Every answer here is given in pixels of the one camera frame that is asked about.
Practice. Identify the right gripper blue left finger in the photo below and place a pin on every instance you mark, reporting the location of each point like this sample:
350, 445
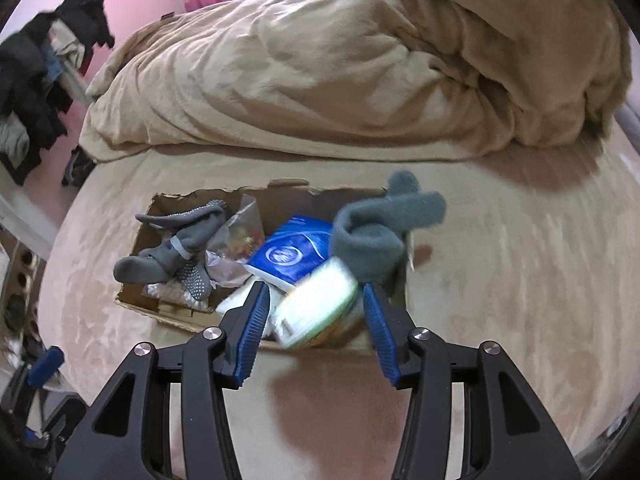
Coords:
243, 328

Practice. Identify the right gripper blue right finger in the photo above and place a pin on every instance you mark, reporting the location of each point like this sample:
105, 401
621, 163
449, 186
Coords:
390, 328

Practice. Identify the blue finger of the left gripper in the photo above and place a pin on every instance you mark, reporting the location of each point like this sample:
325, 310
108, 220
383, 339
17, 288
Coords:
45, 367

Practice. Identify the clear zip bag with trinkets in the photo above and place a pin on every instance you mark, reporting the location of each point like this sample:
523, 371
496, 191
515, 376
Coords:
232, 246

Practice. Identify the capybara tissue pack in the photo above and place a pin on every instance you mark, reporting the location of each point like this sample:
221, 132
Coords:
308, 313

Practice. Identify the bag of cotton swabs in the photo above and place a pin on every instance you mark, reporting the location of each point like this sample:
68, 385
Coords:
188, 295

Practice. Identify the blue Vinda tissue pack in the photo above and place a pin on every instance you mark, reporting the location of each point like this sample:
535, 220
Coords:
291, 252

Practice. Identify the fuzzy grey-blue socks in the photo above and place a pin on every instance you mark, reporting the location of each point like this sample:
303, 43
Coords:
368, 236

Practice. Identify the grey non-slip dotted socks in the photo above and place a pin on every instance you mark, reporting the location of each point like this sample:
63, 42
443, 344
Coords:
178, 258

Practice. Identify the wooden bedside furniture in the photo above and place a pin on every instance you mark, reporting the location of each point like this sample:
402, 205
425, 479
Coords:
21, 275

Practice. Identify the dark bag on floor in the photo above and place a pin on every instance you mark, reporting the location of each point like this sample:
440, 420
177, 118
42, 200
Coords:
78, 168

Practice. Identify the crumpled beige duvet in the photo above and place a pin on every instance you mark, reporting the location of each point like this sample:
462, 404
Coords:
364, 79

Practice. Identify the pile of dark clothes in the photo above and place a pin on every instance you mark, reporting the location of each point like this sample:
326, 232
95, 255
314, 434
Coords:
42, 75

